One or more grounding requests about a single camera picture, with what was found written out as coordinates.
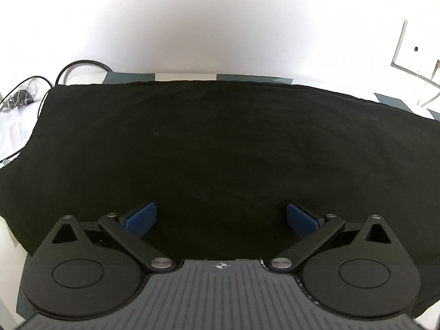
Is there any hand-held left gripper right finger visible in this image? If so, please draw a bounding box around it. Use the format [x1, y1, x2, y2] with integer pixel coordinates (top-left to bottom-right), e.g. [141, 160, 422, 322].
[267, 202, 391, 272]

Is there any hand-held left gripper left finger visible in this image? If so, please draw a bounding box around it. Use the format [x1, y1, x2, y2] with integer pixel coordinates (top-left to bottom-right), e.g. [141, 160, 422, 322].
[51, 201, 175, 272]

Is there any black garment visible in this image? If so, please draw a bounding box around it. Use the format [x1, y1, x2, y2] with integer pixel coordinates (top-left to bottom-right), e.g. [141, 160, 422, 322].
[0, 79, 440, 321]

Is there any geometric patterned tablecloth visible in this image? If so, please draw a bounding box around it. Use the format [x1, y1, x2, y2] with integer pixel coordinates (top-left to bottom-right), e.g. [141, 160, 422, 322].
[0, 70, 440, 330]

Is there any clear plastic bag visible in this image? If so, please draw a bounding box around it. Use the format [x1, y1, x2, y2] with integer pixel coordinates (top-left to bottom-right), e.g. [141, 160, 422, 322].
[0, 76, 53, 166]

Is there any thick black cable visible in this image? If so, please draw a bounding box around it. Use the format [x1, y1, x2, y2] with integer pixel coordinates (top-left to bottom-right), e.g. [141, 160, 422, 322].
[54, 59, 116, 87]

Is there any white wall plate with hole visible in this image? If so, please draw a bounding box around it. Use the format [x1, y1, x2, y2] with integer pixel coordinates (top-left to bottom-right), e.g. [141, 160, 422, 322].
[389, 18, 440, 84]

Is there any white cable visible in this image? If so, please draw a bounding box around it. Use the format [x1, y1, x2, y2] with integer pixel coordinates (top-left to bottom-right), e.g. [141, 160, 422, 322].
[417, 60, 440, 108]

